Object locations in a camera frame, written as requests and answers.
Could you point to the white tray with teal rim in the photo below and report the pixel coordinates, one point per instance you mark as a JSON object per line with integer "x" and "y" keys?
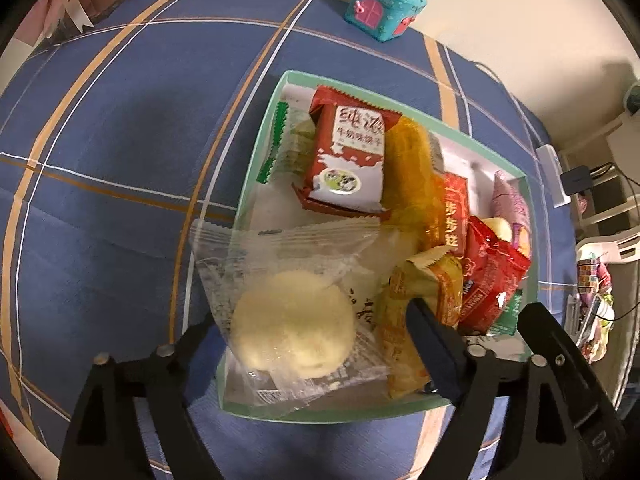
{"x": 300, "y": 412}

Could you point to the red and white biscuit packet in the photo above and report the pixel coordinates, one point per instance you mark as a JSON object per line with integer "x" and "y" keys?
{"x": 345, "y": 160}

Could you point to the clear-wrapped rice dumpling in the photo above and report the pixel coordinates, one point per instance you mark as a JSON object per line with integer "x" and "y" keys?
{"x": 300, "y": 150}

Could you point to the white power strip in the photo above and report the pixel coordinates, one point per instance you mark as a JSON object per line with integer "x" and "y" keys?
{"x": 550, "y": 175}

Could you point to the yellow roll cake packet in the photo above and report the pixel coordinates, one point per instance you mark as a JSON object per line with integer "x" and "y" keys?
{"x": 400, "y": 340}

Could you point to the large red gold-print packet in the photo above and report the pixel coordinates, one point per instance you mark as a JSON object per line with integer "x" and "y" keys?
{"x": 454, "y": 210}

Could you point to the blue plaid tablecloth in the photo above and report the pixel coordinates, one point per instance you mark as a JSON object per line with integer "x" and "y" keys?
{"x": 100, "y": 210}

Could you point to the small black box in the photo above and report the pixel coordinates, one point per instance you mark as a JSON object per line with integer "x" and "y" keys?
{"x": 577, "y": 179}

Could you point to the white shelf unit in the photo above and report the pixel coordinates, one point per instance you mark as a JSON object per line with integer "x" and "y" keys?
{"x": 617, "y": 130}

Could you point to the teal house-shaped tin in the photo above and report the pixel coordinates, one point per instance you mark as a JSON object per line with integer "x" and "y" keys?
{"x": 385, "y": 7}

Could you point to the large clear-wrapped white bun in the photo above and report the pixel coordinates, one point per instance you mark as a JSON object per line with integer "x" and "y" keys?
{"x": 290, "y": 330}

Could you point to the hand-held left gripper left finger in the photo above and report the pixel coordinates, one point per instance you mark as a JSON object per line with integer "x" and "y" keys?
{"x": 205, "y": 345}

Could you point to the colourful toy clutter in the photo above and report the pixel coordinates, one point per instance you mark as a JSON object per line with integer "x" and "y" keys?
{"x": 592, "y": 280}

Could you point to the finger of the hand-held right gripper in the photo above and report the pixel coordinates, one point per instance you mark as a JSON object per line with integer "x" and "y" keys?
{"x": 542, "y": 330}

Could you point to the small red snack packet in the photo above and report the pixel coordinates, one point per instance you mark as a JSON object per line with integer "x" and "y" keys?
{"x": 492, "y": 270}

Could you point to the clear yellow cake packet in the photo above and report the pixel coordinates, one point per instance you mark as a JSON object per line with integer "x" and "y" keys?
{"x": 410, "y": 175}

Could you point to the pink roll cake packet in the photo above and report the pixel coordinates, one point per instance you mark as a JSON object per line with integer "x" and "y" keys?
{"x": 510, "y": 200}

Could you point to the dark green snack packet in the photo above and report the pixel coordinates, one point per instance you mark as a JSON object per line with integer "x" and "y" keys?
{"x": 507, "y": 315}

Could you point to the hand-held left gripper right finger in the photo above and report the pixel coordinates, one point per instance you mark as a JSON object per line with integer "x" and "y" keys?
{"x": 435, "y": 345}

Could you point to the white plastic basket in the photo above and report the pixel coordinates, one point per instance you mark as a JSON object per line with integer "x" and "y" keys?
{"x": 625, "y": 310}

